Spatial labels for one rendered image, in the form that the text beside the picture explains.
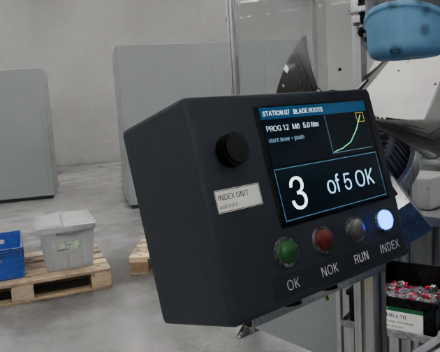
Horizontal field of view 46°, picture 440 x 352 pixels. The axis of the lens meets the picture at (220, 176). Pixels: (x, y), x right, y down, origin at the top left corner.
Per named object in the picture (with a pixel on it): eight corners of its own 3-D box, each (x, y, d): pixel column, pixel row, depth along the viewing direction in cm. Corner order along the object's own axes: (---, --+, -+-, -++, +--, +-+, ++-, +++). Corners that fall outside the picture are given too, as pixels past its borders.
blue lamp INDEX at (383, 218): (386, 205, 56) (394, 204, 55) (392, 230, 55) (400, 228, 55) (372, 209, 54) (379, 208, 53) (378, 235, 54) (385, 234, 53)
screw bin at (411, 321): (381, 288, 118) (380, 258, 117) (462, 300, 108) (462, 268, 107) (346, 324, 100) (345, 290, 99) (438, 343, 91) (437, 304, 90)
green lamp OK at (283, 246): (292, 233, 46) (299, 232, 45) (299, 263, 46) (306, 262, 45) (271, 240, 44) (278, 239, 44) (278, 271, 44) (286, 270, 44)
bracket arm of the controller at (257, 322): (366, 265, 68) (366, 243, 68) (386, 269, 66) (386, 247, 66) (232, 321, 53) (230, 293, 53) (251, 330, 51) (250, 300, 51)
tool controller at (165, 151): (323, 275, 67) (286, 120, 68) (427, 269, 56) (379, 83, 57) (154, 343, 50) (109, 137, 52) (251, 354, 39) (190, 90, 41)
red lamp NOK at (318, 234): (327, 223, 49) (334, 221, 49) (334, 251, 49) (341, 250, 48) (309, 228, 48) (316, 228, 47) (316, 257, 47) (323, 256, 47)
